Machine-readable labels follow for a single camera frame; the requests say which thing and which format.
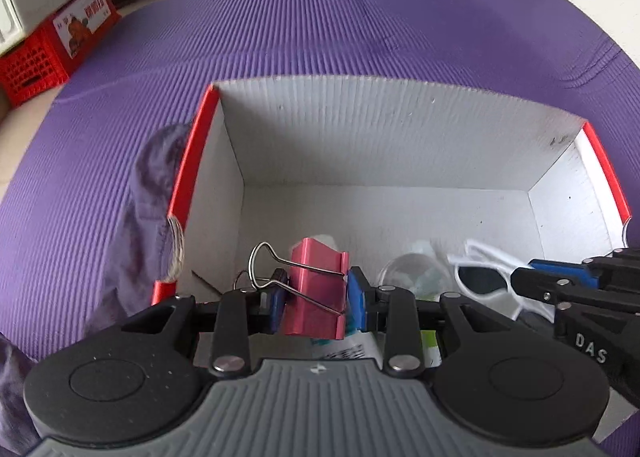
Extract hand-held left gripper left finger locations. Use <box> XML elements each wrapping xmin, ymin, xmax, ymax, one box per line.
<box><xmin>120</xmin><ymin>269</ymin><xmax>291</xmax><ymax>379</ymax></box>

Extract pink binder clip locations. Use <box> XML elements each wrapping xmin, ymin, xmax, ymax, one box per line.
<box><xmin>233</xmin><ymin>237</ymin><xmax>351</xmax><ymax>342</ymax></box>

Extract purple foam mat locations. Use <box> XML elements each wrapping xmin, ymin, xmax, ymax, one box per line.
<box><xmin>0</xmin><ymin>0</ymin><xmax>640</xmax><ymax>457</ymax></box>

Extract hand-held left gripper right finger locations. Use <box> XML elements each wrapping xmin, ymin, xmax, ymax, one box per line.
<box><xmin>347</xmin><ymin>266</ymin><xmax>518</xmax><ymax>379</ymax></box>

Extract grey purple cloth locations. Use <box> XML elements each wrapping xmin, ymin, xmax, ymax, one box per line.
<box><xmin>0</xmin><ymin>122</ymin><xmax>190</xmax><ymax>457</ymax></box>

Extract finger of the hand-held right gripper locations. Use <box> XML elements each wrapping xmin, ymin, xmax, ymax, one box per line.
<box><xmin>510</xmin><ymin>267</ymin><xmax>640</xmax><ymax>324</ymax></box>
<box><xmin>529</xmin><ymin>248</ymin><xmax>640</xmax><ymax>289</ymax></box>

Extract white sunglasses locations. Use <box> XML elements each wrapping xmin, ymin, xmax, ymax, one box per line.
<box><xmin>446</xmin><ymin>238</ymin><xmax>556</xmax><ymax>323</ymax></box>

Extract clear jar of pins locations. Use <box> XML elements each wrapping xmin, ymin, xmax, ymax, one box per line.
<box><xmin>377</xmin><ymin>239</ymin><xmax>453</xmax><ymax>303</ymax></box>

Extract white tube with teal cap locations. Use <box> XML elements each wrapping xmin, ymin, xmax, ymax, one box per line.
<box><xmin>310</xmin><ymin>329</ymin><xmax>386</xmax><ymax>363</ymax></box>

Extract red cardboard box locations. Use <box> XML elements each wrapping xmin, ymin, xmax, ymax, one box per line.
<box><xmin>151</xmin><ymin>74</ymin><xmax>633</xmax><ymax>373</ymax></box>

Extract red plastic crate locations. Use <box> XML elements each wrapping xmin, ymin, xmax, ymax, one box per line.
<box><xmin>0</xmin><ymin>0</ymin><xmax>122</xmax><ymax>108</ymax></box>

